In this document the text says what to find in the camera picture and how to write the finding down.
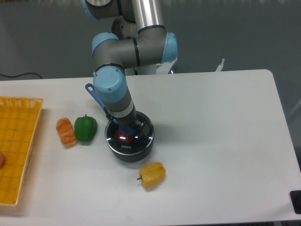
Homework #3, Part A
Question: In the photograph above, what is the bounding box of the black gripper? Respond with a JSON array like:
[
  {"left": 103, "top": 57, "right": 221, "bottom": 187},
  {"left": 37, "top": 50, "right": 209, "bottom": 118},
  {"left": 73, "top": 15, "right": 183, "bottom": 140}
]
[{"left": 104, "top": 107, "right": 151, "bottom": 137}]

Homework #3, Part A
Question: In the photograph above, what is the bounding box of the glass pot lid blue knob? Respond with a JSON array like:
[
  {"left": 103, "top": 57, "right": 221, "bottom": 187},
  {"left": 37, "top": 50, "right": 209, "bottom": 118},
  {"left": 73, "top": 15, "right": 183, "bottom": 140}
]
[{"left": 105, "top": 111, "right": 154, "bottom": 157}]

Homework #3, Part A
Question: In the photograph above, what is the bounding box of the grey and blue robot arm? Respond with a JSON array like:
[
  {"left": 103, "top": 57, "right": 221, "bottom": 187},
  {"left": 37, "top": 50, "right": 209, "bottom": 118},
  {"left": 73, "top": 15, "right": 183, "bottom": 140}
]
[{"left": 82, "top": 0, "right": 178, "bottom": 135}]

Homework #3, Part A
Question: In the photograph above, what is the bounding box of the red toy bell pepper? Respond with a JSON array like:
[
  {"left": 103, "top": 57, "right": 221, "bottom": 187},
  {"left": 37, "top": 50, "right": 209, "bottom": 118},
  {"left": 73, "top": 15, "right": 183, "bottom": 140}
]
[{"left": 114, "top": 129, "right": 134, "bottom": 145}]

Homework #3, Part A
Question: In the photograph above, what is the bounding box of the green toy bell pepper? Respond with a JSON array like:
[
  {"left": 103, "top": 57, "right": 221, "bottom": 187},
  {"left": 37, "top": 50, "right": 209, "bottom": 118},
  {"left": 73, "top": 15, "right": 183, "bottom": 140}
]
[{"left": 74, "top": 115, "right": 98, "bottom": 142}]

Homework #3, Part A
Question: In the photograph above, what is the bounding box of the yellow toy bell pepper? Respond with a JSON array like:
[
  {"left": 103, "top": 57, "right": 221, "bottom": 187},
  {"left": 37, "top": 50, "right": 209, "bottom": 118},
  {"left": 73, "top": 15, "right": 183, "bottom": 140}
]
[{"left": 136, "top": 162, "right": 166, "bottom": 189}]

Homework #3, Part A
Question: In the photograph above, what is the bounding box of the orange toy bread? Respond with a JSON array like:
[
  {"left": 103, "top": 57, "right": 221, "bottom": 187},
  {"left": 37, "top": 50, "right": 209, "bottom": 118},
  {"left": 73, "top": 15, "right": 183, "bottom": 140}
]
[{"left": 56, "top": 118, "right": 77, "bottom": 148}]

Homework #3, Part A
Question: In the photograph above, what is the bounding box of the yellow wicker basket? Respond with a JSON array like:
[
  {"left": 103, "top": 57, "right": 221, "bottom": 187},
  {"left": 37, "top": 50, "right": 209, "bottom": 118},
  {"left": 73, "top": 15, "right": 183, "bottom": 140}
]
[{"left": 0, "top": 96, "right": 43, "bottom": 206}]

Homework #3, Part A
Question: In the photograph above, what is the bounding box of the black device at table edge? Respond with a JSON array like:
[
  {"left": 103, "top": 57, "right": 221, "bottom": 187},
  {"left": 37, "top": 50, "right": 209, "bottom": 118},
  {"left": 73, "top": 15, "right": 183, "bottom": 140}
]
[{"left": 290, "top": 190, "right": 301, "bottom": 214}]

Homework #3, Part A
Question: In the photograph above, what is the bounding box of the dark pot blue handle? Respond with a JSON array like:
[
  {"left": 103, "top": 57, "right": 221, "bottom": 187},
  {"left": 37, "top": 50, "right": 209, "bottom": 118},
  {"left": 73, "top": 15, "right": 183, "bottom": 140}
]
[{"left": 85, "top": 83, "right": 151, "bottom": 162}]

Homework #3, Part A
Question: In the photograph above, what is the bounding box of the white table bracket right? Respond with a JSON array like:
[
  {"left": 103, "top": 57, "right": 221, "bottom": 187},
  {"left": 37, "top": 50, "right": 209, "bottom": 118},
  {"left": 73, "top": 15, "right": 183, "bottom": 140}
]
[{"left": 215, "top": 58, "right": 225, "bottom": 72}]

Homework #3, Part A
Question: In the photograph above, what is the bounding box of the black cable on floor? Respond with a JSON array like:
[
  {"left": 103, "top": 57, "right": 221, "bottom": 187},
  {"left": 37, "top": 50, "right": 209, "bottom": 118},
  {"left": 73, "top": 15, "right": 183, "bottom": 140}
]
[{"left": 0, "top": 72, "right": 44, "bottom": 80}]

